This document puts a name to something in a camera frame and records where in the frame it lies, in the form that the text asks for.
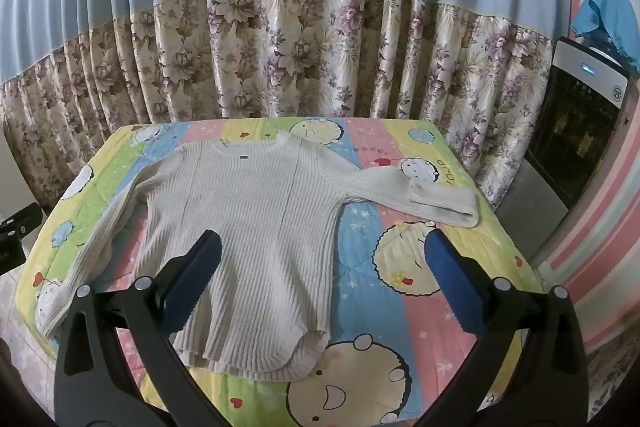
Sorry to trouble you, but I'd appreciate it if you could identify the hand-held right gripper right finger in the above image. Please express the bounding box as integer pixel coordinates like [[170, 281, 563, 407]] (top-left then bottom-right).
[[422, 228, 591, 427]]

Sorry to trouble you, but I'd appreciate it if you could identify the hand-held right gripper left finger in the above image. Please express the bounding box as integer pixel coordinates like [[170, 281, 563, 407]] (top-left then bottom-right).
[[52, 229, 223, 427]]

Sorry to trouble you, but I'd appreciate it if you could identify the white ribbed knit sweater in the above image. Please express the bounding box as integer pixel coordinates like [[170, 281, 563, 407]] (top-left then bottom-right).
[[35, 130, 481, 383]]

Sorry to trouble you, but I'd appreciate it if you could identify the cartoon printed pastel blanket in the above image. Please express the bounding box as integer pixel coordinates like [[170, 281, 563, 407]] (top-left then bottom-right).
[[15, 116, 546, 427]]

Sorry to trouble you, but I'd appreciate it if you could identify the black and grey water dispenser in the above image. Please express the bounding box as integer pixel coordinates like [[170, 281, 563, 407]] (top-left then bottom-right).
[[495, 37, 640, 268]]

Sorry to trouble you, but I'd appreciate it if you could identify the blue and floral curtain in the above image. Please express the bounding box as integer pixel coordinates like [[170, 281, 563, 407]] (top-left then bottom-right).
[[0, 0, 576, 210]]

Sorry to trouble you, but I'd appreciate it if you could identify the blue cloth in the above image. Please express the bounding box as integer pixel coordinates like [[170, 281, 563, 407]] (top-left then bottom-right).
[[571, 0, 640, 72]]

